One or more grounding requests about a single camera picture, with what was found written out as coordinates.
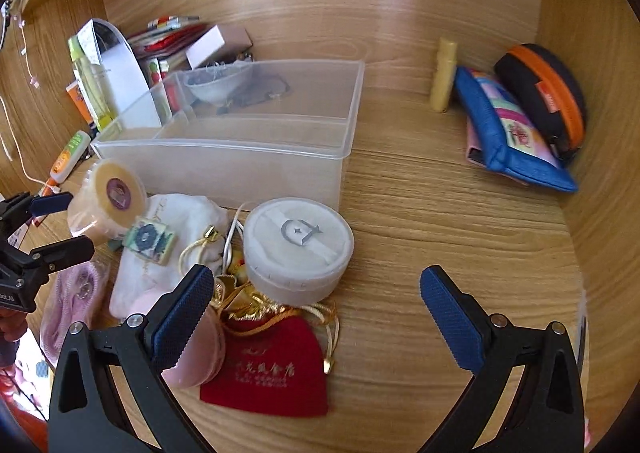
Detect stack of books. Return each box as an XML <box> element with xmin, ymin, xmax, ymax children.
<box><xmin>125</xmin><ymin>16</ymin><xmax>212</xmax><ymax>65</ymax></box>

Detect blue zip pouch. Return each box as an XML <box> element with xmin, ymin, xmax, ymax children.
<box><xmin>453</xmin><ymin>67</ymin><xmax>579</xmax><ymax>193</ymax></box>

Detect yellow tube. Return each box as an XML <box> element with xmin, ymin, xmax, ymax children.
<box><xmin>431</xmin><ymin>37</ymin><xmax>459</xmax><ymax>113</ymax></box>

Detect yellow green bottle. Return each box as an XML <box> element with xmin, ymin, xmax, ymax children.
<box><xmin>68</xmin><ymin>33</ymin><xmax>117</xmax><ymax>132</ymax></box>

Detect gold satin pouch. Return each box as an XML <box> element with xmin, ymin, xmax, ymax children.
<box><xmin>212</xmin><ymin>273</ymin><xmax>341</xmax><ymax>336</ymax></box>

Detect white cloth drawstring pouch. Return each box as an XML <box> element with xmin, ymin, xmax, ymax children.
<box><xmin>109</xmin><ymin>193</ymin><xmax>232</xmax><ymax>320</ymax></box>

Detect pink knitted item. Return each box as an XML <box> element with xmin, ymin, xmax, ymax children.
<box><xmin>39</xmin><ymin>260</ymin><xmax>112</xmax><ymax>369</ymax></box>

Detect black orange zip case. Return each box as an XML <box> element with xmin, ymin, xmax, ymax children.
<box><xmin>494</xmin><ymin>44</ymin><xmax>587</xmax><ymax>161</ymax></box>

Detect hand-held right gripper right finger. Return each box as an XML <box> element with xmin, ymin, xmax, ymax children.
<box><xmin>420</xmin><ymin>265</ymin><xmax>587</xmax><ymax>453</ymax></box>

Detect red velvet pouch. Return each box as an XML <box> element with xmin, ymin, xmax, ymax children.
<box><xmin>200</xmin><ymin>315</ymin><xmax>329</xmax><ymax>416</ymax></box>

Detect white round powder box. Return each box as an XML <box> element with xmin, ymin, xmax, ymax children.
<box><xmin>243</xmin><ymin>200</ymin><xmax>355</xmax><ymax>306</ymax></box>

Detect small white cardboard box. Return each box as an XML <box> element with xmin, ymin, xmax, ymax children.
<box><xmin>186</xmin><ymin>24</ymin><xmax>254</xmax><ymax>70</ymax></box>

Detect bowl of trinkets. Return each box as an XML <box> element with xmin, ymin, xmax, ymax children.
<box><xmin>182</xmin><ymin>60</ymin><xmax>256</xmax><ymax>104</ymax></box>

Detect wooden desktop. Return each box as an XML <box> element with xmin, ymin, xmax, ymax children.
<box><xmin>0</xmin><ymin>23</ymin><xmax>590</xmax><ymax>453</ymax></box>

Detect person's left hand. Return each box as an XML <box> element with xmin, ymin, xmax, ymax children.
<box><xmin>0</xmin><ymin>305</ymin><xmax>30</xmax><ymax>369</ymax></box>

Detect orange packet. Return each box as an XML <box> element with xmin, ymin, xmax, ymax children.
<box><xmin>65</xmin><ymin>83</ymin><xmax>96</xmax><ymax>125</ymax></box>

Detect clear plastic storage box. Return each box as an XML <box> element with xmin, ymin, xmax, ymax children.
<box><xmin>90</xmin><ymin>59</ymin><xmax>366</xmax><ymax>210</ymax></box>

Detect small square green charm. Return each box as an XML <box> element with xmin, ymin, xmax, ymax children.
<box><xmin>122</xmin><ymin>216</ymin><xmax>179</xmax><ymax>265</ymax></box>

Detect white paper sheets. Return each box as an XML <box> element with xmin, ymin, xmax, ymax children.
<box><xmin>92</xmin><ymin>18</ymin><xmax>163</xmax><ymax>130</ymax></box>

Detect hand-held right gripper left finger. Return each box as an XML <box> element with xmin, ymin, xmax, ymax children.
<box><xmin>48</xmin><ymin>263</ymin><xmax>226</xmax><ymax>453</ymax></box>

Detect round yellow tape roll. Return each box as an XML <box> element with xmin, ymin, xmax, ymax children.
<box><xmin>66</xmin><ymin>158</ymin><xmax>148</xmax><ymax>245</ymax></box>

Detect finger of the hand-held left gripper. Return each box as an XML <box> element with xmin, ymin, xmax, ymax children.
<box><xmin>20</xmin><ymin>235</ymin><xmax>96</xmax><ymax>280</ymax></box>
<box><xmin>0</xmin><ymin>190</ymin><xmax>74</xmax><ymax>230</ymax></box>

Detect orange green glue bottle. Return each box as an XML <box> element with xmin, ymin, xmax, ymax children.
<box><xmin>47</xmin><ymin>130</ymin><xmax>93</xmax><ymax>195</ymax></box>

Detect white cable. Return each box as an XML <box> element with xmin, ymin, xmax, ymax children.
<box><xmin>0</xmin><ymin>13</ymin><xmax>63</xmax><ymax>194</ymax></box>

